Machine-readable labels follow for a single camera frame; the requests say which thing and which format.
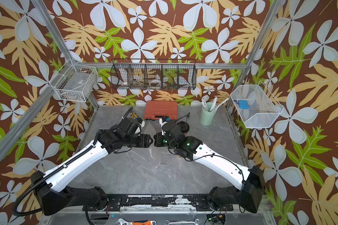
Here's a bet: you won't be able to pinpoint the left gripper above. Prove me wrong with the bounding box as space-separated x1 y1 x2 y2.
123 133 155 147

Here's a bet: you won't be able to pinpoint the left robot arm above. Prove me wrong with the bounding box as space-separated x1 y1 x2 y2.
13 118 153 217

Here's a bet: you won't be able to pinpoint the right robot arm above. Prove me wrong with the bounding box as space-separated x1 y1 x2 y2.
154 117 265 213

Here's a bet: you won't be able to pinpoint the red plastic tool case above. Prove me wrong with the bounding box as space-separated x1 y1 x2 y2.
144 101 178 120

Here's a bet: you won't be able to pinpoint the yellow black pliers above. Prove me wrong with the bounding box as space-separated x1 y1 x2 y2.
131 112 139 120

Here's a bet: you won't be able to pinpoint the mint green cup holder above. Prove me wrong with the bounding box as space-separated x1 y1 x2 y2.
199 107 217 126

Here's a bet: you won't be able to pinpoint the silver combination wrench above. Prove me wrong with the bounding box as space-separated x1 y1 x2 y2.
164 218 199 225

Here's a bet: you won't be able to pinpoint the blue object in basket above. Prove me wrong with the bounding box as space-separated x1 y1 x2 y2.
234 100 249 110

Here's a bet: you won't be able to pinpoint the white mesh basket right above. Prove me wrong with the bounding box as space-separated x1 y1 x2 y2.
231 82 284 129

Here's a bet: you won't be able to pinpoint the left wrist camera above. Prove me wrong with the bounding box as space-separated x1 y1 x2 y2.
136 118 145 128

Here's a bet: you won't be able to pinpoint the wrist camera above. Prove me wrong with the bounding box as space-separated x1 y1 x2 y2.
159 116 170 127
136 118 145 128

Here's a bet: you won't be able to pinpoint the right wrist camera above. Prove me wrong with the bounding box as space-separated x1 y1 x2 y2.
159 116 170 127

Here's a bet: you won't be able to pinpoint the black wire basket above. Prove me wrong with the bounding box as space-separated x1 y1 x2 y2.
109 59 197 90

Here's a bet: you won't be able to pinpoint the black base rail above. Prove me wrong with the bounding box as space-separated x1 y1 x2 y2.
105 193 234 212

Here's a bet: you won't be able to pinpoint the orange handled adjustable wrench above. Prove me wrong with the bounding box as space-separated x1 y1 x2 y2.
115 218 157 225

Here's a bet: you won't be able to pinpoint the white wire basket left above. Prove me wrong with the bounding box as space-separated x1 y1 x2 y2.
50 60 98 102

